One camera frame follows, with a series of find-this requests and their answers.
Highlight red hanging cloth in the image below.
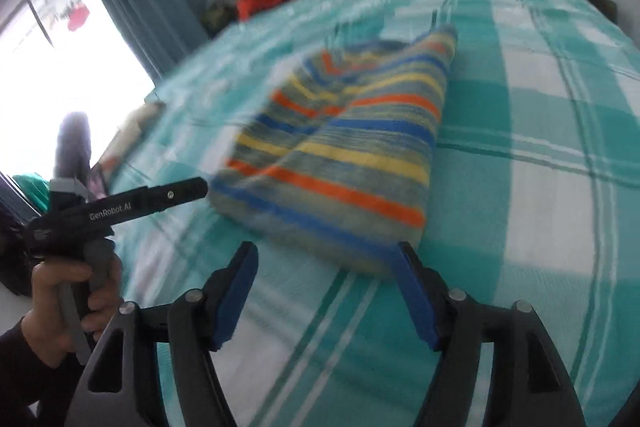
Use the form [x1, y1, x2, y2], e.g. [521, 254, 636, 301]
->
[66, 4, 92, 31]

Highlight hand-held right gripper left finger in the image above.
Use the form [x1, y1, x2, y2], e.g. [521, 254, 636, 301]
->
[65, 241, 259, 427]

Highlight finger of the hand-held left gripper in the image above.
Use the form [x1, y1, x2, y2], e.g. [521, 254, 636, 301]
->
[146, 177, 209, 214]

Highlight dark wooden nightstand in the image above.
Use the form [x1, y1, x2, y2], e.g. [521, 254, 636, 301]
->
[582, 0, 622, 24]

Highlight person's left hand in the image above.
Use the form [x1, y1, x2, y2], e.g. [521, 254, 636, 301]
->
[22, 252, 124, 369]

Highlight person's left forearm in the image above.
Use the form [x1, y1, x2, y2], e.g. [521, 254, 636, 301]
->
[0, 316, 87, 427]

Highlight striped knit sweater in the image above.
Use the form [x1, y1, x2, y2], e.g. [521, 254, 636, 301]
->
[207, 24, 459, 279]

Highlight window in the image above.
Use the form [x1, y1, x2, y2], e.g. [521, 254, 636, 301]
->
[0, 0, 157, 188]

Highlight green yellow cloth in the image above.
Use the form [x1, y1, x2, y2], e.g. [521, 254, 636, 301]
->
[202, 4, 237, 34]

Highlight green checked blanket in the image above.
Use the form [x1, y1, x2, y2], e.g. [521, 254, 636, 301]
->
[100, 0, 640, 427]

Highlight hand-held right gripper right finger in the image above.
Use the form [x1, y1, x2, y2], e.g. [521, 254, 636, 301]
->
[397, 241, 587, 427]

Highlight patterned cushion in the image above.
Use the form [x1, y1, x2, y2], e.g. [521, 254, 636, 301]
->
[97, 101, 167, 174]

